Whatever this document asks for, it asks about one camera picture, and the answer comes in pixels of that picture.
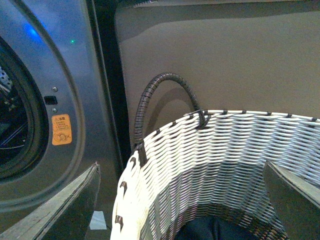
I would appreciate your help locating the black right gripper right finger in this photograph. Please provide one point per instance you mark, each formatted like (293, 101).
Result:
(296, 202)

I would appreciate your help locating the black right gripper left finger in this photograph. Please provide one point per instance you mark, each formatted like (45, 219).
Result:
(65, 216)

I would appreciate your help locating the navy blue knit garment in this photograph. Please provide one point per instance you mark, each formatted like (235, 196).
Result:
(213, 228)

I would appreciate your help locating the grey front-load washing machine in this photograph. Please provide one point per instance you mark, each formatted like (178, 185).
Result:
(51, 63)

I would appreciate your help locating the white paper tag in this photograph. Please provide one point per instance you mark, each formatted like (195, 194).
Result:
(98, 221)

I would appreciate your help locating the white woven laundry basket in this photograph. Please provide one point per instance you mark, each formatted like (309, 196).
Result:
(217, 171)

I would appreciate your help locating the orange warning sticker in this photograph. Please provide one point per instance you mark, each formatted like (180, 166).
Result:
(61, 129)

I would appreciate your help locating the grey sofa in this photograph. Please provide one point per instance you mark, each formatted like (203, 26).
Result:
(255, 56)

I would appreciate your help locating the dark wrapped basket handle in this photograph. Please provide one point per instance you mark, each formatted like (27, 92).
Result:
(144, 101)

